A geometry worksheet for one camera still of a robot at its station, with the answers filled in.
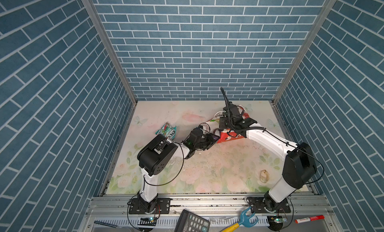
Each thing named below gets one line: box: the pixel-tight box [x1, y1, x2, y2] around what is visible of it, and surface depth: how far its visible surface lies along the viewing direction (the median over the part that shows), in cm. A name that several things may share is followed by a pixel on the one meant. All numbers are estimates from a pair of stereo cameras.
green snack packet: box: [155, 122, 177, 140], surface depth 98 cm
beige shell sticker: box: [259, 169, 269, 183], surface depth 85 cm
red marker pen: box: [294, 215, 325, 224], surface depth 71 cm
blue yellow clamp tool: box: [220, 206, 259, 232], surface depth 70 cm
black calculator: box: [174, 209, 210, 232], surface depth 69 cm
